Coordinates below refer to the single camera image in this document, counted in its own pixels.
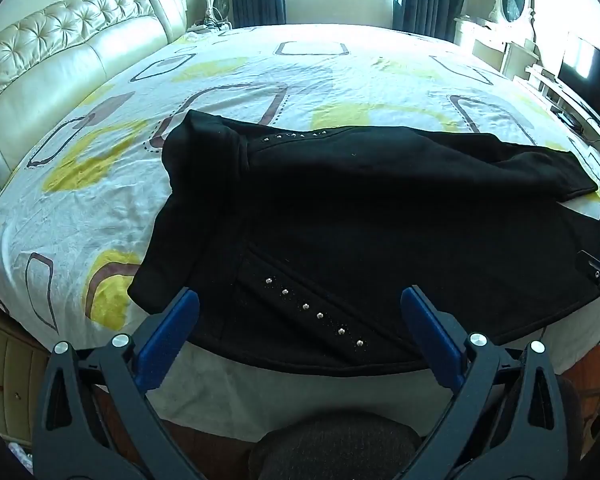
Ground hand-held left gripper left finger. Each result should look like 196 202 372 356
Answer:
32 286 203 480

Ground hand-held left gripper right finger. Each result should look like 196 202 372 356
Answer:
395 285 569 480

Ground black studded pants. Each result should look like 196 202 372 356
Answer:
128 109 600 374

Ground cream bedside cabinet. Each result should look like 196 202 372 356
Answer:
0 304 52 450

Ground white television stand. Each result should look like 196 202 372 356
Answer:
525 62 600 173

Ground patterned white bed sheet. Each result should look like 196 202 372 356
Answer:
0 25 600 433

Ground black television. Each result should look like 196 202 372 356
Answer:
557 32 600 134

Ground white vanity table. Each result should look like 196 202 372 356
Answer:
453 15 547 82

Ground cream tufted leather headboard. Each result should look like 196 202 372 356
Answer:
0 0 189 221

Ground white fan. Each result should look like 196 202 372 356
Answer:
206 0 232 29

